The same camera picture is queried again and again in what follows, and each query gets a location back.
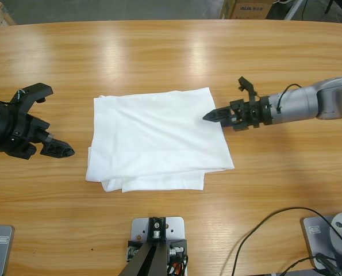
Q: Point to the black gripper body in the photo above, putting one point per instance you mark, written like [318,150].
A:
[12,132]
[251,113]

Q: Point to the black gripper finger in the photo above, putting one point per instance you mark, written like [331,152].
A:
[57,149]
[216,115]

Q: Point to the white t-shirt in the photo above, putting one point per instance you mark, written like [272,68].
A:
[159,138]

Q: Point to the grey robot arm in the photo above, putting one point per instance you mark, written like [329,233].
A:
[303,103]

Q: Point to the cardboard box blue AUX print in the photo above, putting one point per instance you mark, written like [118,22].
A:
[248,11]

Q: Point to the grey metal stand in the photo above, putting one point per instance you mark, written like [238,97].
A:
[292,11]

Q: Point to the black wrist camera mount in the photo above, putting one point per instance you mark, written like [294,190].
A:
[246,84]
[30,92]

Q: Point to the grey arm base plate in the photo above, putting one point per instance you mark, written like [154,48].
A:
[1,253]
[314,238]

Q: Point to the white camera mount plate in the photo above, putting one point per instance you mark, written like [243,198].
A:
[176,227]

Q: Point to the dark camera post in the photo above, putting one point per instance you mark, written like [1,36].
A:
[147,258]

